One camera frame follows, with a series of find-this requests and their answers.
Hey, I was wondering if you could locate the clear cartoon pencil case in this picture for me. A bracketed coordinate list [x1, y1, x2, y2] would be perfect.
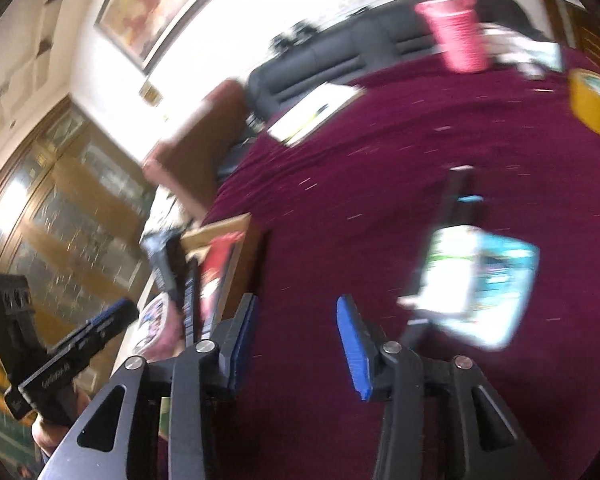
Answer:
[133, 292, 184, 362]

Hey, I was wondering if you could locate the white pill bottle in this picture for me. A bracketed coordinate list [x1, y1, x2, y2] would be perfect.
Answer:
[396, 224, 482, 318]

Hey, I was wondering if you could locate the red foil pouch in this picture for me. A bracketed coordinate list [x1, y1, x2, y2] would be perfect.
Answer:
[200, 231, 244, 333]

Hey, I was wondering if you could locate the black snack packet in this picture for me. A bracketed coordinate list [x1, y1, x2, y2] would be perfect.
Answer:
[140, 229, 187, 308]

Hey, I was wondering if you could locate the black marker blue cap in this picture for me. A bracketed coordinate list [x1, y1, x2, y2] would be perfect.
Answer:
[453, 195, 484, 226]

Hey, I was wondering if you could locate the black marker pink cap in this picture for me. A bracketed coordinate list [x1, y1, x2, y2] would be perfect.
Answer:
[437, 165, 474, 228]

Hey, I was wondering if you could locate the person's left hand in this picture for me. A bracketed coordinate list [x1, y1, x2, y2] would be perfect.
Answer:
[31, 389, 91, 457]

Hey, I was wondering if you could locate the cardboard box tray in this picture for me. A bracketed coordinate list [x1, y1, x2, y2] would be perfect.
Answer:
[114, 214, 261, 368]

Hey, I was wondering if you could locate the wooden glass door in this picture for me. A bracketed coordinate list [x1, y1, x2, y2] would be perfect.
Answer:
[0, 98, 155, 346]

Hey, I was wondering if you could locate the teal tissue packet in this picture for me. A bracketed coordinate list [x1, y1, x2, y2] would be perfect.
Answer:
[430, 230, 540, 351]

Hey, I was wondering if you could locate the brown armchair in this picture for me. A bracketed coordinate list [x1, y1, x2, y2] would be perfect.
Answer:
[142, 79, 249, 221]

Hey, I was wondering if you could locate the yellow tape roll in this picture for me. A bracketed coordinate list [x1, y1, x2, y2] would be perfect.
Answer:
[568, 68, 600, 136]

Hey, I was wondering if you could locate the yellow black pen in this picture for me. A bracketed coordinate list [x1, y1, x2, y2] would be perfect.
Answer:
[292, 104, 329, 136]

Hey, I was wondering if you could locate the white notebook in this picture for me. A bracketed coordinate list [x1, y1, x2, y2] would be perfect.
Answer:
[268, 82, 366, 148]

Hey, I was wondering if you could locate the framed horse painting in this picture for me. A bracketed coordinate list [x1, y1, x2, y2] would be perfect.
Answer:
[95, 0, 211, 75]

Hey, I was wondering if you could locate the white gloves pile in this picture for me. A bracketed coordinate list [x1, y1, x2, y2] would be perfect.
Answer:
[481, 23, 565, 79]

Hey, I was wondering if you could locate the black leather sofa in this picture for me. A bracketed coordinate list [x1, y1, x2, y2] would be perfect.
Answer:
[214, 0, 552, 181]

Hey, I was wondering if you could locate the pink knitted sleeve bottle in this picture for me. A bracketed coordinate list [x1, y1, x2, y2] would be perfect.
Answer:
[415, 0, 489, 74]

